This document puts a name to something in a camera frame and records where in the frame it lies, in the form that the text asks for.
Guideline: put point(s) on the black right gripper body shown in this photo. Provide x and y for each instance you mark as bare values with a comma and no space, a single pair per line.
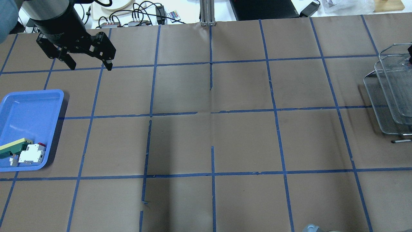
410,50

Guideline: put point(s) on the black power adapter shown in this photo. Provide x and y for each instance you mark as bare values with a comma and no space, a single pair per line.
310,9

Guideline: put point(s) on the clear plastic bag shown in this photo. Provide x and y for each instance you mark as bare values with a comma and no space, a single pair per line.
348,7

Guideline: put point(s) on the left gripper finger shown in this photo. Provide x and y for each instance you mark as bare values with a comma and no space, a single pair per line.
107,62
64,57

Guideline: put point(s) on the white circuit breaker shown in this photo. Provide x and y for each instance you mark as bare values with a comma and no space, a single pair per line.
34,153

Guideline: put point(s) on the green yellow terminal block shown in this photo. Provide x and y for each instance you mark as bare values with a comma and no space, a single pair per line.
13,150

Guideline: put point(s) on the black closed laptop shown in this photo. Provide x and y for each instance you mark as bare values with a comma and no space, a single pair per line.
245,10

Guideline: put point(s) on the blue plastic tray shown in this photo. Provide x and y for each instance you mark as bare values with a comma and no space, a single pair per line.
32,115

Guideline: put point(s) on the aluminium frame post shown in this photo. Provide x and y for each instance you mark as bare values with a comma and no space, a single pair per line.
207,13

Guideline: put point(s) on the silver wire mesh shelf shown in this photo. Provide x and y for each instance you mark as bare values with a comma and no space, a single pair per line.
389,88

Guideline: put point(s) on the small remote control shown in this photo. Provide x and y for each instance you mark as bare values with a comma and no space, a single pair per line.
173,15

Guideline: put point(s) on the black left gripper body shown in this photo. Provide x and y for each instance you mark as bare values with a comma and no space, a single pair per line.
63,31

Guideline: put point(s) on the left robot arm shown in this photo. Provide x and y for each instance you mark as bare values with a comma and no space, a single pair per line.
35,9

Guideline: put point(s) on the wooden cutting board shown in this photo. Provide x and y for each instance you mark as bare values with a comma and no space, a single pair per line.
388,6

